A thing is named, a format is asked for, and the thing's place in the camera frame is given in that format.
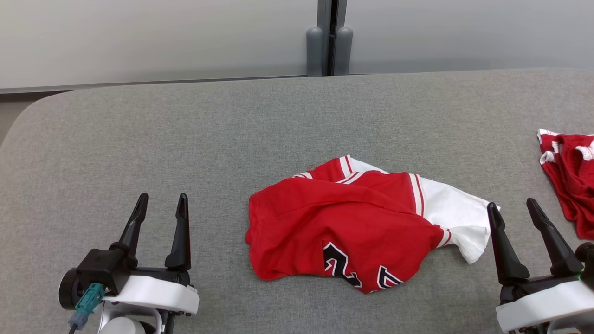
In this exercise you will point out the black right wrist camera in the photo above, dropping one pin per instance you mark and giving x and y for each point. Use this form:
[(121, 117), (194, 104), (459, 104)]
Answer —
[(587, 260)]

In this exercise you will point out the teal plug left wrist camera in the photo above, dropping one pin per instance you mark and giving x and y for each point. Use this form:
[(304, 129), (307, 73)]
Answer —
[(88, 301)]

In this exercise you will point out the grey rounded post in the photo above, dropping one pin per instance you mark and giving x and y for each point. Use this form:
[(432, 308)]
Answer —
[(344, 51), (314, 51)]

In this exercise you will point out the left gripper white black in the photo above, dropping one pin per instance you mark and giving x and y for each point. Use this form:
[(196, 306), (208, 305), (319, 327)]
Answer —
[(158, 292)]

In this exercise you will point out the red white basketball jersey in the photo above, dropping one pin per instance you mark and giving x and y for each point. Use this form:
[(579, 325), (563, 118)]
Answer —
[(325, 222)]

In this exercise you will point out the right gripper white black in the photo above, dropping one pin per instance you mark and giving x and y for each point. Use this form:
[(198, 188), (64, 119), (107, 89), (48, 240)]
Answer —
[(547, 304)]

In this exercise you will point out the red shorts white trim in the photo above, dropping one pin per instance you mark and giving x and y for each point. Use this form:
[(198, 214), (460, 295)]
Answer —
[(573, 185)]

